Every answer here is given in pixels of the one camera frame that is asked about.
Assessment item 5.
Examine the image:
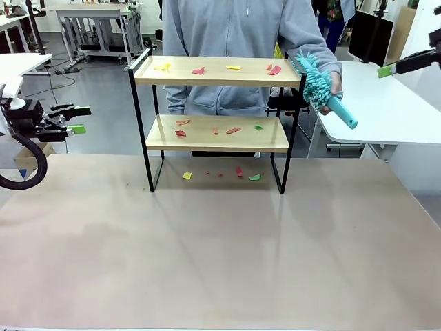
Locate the person torso in grey hoodie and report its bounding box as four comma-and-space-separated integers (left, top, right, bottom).
161, 0, 331, 117

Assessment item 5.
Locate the black stand pole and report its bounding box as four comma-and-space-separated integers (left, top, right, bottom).
25, 0, 48, 56

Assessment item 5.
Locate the black office chair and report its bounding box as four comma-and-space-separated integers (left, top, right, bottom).
265, 88, 311, 118

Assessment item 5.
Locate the bystander in blue trousers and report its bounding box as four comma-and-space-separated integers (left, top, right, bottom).
311, 0, 356, 55

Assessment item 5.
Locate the white table with red items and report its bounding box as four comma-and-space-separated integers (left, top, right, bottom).
0, 13, 30, 54

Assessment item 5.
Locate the white desk with rounded edge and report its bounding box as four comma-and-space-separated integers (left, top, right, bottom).
0, 53, 53, 79

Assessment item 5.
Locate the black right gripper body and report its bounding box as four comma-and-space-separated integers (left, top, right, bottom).
428, 30, 441, 66

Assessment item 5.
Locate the brown cardboard box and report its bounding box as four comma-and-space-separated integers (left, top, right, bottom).
13, 143, 56, 179

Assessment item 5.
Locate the person's right forearm grey sleeve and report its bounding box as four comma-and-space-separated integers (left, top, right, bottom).
164, 84, 189, 117

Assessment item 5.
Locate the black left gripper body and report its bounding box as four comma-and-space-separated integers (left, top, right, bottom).
3, 99, 45, 137

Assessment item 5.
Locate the black floor cable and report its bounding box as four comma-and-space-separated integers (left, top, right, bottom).
44, 63, 76, 107

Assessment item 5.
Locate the person's left forearm grey sleeve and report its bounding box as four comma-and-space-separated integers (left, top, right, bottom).
289, 30, 342, 79

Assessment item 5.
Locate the black monitor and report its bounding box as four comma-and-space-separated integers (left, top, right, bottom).
347, 9, 394, 69

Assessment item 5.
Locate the black corrugated cable hose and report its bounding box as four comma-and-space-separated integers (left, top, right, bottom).
0, 129, 48, 190

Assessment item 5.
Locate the black-framed two-tier wooden shelf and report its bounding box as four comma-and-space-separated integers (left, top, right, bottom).
127, 48, 307, 196

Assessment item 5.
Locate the grey-framed workbench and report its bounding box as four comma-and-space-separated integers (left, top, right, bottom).
44, 3, 144, 67

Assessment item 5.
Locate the teal chenille duster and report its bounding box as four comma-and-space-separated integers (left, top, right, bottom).
291, 49, 358, 130

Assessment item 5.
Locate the person's left hand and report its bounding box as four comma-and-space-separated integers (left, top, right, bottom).
318, 70, 345, 117

